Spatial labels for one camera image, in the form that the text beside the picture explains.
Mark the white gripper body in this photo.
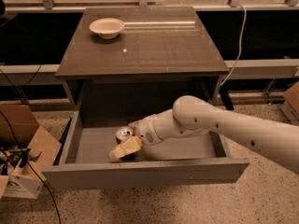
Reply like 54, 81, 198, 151
133, 116, 161, 146

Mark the orange soda can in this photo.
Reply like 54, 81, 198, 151
115, 126, 137, 161

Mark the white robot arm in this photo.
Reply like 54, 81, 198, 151
109, 95, 299, 174

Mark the open grey top drawer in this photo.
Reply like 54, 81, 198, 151
41, 83, 250, 192

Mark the grey cabinet with glossy top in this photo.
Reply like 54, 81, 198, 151
55, 6, 230, 110

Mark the white paper bowl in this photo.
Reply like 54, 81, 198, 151
89, 18, 125, 39

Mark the open cardboard box left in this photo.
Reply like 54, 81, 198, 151
0, 105, 61, 199

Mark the cardboard box right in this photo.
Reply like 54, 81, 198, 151
281, 81, 299, 126

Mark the white window rail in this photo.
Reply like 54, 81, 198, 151
0, 59, 299, 86

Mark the white cable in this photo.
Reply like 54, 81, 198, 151
220, 3, 248, 88

